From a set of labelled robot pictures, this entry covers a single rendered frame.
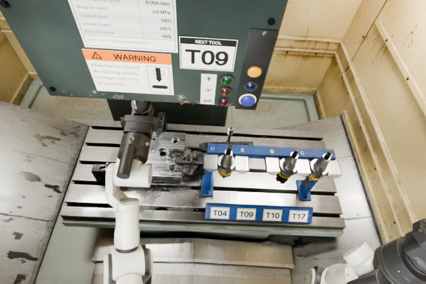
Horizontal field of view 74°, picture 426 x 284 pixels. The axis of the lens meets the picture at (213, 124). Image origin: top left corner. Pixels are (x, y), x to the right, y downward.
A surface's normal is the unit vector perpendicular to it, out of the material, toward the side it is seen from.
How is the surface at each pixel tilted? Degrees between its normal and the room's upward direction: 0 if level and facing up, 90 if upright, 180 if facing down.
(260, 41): 90
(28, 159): 24
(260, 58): 90
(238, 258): 8
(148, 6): 90
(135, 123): 1
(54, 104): 0
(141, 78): 90
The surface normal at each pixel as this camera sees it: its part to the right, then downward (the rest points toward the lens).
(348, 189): -0.35, -0.57
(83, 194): 0.06, -0.60
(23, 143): 0.47, -0.52
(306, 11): -0.02, 0.80
